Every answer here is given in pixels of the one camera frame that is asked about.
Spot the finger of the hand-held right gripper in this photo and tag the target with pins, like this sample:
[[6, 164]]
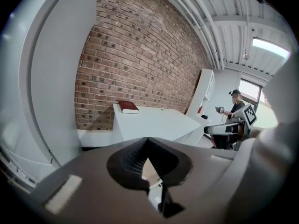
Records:
[[213, 129]]

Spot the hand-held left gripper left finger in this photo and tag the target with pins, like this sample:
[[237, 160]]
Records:
[[93, 171]]

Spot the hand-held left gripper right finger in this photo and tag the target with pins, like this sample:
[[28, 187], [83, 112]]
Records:
[[187, 167]]

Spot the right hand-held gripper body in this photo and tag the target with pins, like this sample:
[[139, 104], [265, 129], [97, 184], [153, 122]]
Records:
[[247, 116]]

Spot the white-fronted wooden drawer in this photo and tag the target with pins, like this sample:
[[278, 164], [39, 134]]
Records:
[[149, 171]]

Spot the small black object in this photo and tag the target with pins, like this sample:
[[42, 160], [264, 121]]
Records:
[[204, 116]]

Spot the red box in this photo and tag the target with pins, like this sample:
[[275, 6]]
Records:
[[199, 109]]

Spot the window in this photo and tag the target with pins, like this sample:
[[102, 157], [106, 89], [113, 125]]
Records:
[[250, 92]]

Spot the white cubby shelf unit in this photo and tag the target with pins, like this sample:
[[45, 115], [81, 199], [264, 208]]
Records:
[[198, 90]]

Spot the white desk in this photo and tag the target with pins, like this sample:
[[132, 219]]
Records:
[[158, 122]]

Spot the ceiling sensor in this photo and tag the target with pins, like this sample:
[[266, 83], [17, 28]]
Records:
[[245, 56]]

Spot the dark red book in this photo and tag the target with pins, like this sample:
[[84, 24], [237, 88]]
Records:
[[128, 107]]

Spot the large ceiling strip light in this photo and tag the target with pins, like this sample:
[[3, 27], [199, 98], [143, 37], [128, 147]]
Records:
[[271, 46]]

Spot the bundle of white ceiling pipes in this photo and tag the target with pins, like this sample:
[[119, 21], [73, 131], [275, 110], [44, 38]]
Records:
[[210, 31]]

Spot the grey metal cabinet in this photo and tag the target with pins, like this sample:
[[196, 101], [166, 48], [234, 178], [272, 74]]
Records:
[[58, 78]]

